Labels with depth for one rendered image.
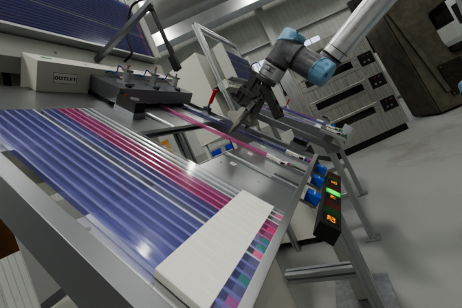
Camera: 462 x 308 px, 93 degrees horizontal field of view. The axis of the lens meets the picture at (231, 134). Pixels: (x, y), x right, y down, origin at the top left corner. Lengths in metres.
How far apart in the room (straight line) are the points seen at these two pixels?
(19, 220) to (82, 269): 0.11
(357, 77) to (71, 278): 4.31
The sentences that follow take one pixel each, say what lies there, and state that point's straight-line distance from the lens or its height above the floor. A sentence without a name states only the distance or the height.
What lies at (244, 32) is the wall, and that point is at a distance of 10.45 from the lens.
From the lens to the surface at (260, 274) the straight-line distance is 0.26.
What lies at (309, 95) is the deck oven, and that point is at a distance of 3.99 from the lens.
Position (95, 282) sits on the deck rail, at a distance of 0.26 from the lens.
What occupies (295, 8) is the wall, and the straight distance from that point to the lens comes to 11.27.
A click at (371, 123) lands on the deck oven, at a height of 0.33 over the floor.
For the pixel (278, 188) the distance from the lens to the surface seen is 0.49.
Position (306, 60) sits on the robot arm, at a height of 1.00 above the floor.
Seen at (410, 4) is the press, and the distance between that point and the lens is 5.18.
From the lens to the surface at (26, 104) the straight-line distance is 0.65.
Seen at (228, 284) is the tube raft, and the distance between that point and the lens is 0.26.
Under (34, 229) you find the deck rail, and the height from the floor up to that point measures 0.87.
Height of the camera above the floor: 0.86
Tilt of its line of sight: 4 degrees up
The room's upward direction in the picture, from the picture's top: 24 degrees counter-clockwise
